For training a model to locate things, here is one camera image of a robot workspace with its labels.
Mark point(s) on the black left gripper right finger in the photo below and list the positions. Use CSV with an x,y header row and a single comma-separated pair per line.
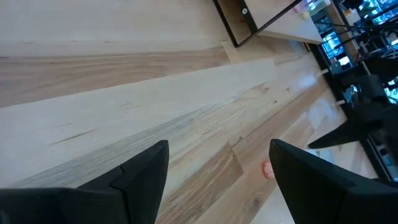
x,y
335,202

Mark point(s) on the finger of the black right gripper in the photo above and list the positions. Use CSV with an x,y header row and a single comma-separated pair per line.
x,y
348,133

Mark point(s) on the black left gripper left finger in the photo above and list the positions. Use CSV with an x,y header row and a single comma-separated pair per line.
x,y
93,205

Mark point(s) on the pink pill bottle white cap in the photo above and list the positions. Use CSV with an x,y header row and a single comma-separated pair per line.
x,y
298,8
267,169

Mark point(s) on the yellow pill bottle white cap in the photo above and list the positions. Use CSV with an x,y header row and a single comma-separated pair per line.
x,y
306,15

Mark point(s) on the wooden shelf black metal frame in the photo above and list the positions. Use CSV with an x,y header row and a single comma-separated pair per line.
x,y
289,28

